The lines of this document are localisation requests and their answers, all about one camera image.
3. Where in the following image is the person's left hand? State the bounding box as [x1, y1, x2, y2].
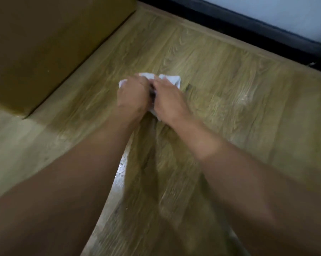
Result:
[117, 74, 153, 121]

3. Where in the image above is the person's right hand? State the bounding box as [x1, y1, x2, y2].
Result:
[150, 76, 193, 126]

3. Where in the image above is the white cloth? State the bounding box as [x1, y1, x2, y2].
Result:
[119, 73, 182, 122]

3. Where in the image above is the person's right forearm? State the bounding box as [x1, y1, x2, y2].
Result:
[168, 112, 321, 256]

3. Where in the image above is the person's left forearm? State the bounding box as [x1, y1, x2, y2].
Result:
[0, 110, 148, 256]

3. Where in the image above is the brown cardboard box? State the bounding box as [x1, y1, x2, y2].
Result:
[0, 0, 137, 118]

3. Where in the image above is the white mattress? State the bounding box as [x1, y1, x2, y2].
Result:
[195, 0, 321, 45]

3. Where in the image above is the black bed frame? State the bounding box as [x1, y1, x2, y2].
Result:
[135, 0, 321, 73]

